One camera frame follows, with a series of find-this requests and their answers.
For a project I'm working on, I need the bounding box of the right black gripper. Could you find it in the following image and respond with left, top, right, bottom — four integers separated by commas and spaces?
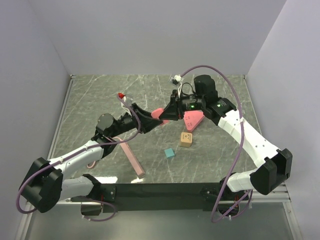
158, 89, 205, 121

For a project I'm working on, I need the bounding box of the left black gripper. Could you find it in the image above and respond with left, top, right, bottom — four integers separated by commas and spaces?
110, 103, 163, 138

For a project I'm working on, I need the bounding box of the pink triangular plug adapter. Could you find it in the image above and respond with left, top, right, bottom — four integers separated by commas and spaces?
151, 108, 170, 126

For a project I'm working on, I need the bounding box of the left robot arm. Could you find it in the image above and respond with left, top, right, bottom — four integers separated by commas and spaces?
15, 103, 164, 214

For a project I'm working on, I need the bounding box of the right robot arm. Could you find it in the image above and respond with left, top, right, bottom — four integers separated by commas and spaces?
159, 74, 293, 200

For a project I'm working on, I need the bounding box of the pink triangular power strip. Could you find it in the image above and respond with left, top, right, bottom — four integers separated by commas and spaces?
183, 110, 205, 133

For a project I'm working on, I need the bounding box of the wooden cube block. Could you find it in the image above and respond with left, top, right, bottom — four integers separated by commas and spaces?
179, 132, 193, 148

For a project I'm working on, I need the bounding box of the teal cube block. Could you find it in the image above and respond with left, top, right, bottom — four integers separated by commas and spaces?
164, 148, 175, 159

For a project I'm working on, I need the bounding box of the pink long power strip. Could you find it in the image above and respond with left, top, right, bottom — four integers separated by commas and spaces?
119, 142, 145, 179

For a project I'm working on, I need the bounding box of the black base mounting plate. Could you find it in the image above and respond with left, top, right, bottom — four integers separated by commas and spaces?
79, 182, 251, 216

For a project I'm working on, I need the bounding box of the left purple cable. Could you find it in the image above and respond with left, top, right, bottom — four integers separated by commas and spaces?
16, 96, 142, 222

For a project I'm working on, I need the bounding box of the purple cable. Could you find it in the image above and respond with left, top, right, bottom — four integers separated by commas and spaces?
16, 96, 142, 222
181, 65, 253, 223

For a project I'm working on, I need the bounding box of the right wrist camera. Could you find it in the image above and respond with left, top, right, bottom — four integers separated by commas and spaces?
169, 74, 184, 87

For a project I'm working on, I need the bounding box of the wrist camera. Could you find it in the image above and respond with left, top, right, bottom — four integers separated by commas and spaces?
169, 74, 184, 87
117, 92, 133, 107

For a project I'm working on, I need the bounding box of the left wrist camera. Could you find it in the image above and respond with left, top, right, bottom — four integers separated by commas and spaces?
117, 92, 133, 107

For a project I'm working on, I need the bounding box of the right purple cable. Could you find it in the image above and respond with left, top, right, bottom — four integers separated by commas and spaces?
181, 65, 253, 223

